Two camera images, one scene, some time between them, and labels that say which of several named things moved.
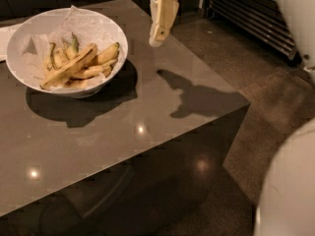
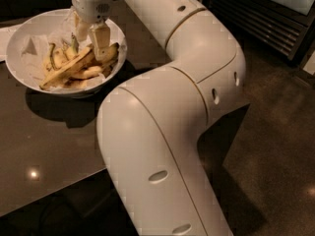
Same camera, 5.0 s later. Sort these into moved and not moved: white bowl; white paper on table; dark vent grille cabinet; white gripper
Moved: white gripper
Not moved: dark vent grille cabinet; white paper on table; white bowl
